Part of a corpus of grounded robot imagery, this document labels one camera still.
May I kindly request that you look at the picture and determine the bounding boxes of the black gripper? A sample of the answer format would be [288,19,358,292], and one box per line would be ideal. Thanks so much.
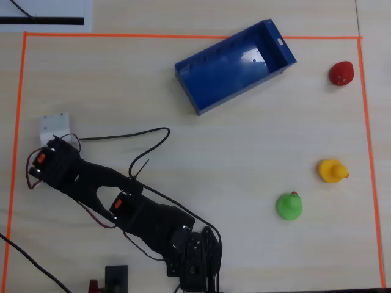
[45,134,82,164]

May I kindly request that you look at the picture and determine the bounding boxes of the small black box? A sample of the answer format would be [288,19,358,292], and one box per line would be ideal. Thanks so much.
[104,264,130,293]

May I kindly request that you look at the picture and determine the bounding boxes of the blue plastic box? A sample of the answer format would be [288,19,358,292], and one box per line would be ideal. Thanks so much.
[174,18,298,117]

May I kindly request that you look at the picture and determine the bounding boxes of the green rubber duck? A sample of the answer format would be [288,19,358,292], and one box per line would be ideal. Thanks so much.
[276,191,303,222]

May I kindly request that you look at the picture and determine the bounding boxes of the yellow rubber duck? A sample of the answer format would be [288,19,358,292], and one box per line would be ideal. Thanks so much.
[317,158,350,184]

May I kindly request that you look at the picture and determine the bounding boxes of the red rubber duck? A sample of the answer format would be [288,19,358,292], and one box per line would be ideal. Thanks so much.
[329,60,355,87]

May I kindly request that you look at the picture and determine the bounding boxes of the orange tape strip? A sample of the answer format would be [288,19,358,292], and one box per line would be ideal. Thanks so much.
[23,31,363,41]
[356,36,387,289]
[2,31,29,293]

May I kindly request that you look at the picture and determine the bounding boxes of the black zip tie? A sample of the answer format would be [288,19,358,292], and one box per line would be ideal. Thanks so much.
[131,158,150,180]

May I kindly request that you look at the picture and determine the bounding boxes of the white paper with black stripe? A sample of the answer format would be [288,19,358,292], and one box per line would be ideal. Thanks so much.
[0,0,93,32]

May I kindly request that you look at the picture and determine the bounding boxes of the white camera box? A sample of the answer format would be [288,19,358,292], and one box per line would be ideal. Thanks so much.
[39,112,73,145]

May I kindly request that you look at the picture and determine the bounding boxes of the red black servo wire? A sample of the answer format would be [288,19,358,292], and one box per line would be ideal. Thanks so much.
[24,132,82,190]

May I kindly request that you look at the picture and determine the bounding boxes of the thick black cable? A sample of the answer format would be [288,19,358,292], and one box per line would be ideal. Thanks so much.
[0,233,73,293]

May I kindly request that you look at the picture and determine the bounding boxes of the thin black cable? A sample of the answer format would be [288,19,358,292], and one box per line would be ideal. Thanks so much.
[10,0,37,20]

